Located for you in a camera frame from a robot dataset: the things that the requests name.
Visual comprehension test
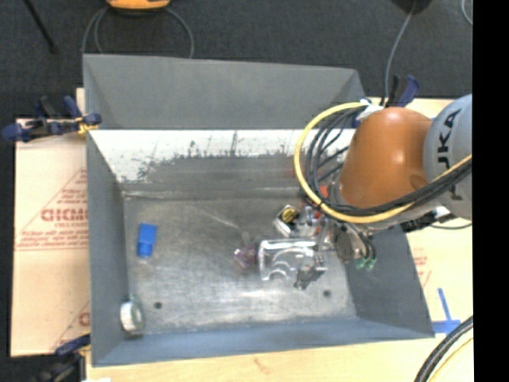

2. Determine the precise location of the brown cardboard board, red print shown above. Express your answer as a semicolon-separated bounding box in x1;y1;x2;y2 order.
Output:
10;87;474;358

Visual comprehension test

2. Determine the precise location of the white tape roll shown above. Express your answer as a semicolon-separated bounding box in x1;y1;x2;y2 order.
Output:
119;295;146;336

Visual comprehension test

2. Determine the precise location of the black cylinder on white bracket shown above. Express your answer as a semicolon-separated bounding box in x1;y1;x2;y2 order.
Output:
272;204;300;237

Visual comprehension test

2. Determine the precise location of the grey metal bin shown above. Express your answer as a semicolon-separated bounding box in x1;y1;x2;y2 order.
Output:
82;53;436;368

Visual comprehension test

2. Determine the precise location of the blue plastic block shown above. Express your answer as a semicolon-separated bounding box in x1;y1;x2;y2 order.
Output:
136;223;159;259

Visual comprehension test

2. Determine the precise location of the purple clear plastic toy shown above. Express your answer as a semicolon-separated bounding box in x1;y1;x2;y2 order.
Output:
233;232;260;271

